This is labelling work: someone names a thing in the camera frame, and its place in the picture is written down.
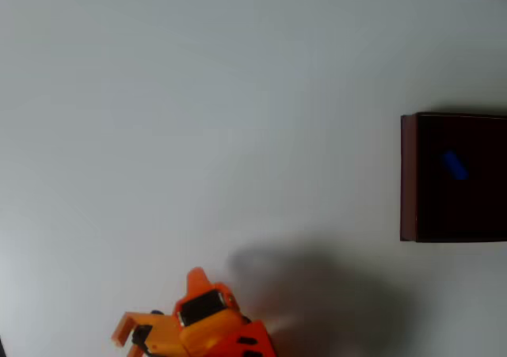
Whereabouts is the orange forked camera mount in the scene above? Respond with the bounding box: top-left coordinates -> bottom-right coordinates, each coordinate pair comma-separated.
111,310 -> 187,357

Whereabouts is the dark brown box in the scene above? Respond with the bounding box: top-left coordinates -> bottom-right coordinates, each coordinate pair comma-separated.
399,112 -> 507,244

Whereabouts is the small black camera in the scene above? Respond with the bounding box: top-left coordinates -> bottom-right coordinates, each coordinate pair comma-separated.
132,324 -> 154,347

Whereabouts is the small blue block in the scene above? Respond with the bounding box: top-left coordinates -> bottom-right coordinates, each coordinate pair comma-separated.
440,149 -> 471,181

